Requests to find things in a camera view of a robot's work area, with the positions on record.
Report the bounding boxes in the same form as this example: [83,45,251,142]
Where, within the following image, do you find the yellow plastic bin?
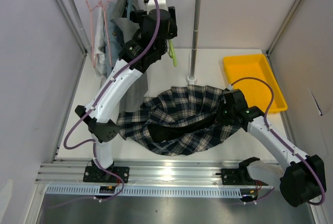
[222,54,288,114]

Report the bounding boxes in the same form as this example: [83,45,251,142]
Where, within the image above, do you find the grey pleated skirt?
[110,0,148,112]

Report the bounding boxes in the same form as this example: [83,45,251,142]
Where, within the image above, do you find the slotted cable duct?
[46,185,242,199]

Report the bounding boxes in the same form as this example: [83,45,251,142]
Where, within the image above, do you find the white garment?
[93,7,107,75]

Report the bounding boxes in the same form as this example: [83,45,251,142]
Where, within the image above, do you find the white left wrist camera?
[143,0,168,14]

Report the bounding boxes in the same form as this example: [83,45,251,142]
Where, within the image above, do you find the plaid checked shirt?
[117,85,240,156]

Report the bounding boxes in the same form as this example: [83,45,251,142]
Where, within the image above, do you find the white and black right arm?
[216,89,326,207]

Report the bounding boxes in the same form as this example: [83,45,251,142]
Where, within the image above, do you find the green plastic hanger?
[153,0,178,68]

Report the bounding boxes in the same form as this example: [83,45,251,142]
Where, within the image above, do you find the pink wire hanger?
[99,0,113,67]
[84,0,97,68]

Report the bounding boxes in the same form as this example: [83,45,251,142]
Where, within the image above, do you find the light blue denim garment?
[104,2,123,77]

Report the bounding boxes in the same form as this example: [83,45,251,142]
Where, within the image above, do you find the aluminium mounting rail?
[35,160,239,186]

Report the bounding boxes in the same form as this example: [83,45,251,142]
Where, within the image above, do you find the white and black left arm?
[75,7,177,182]

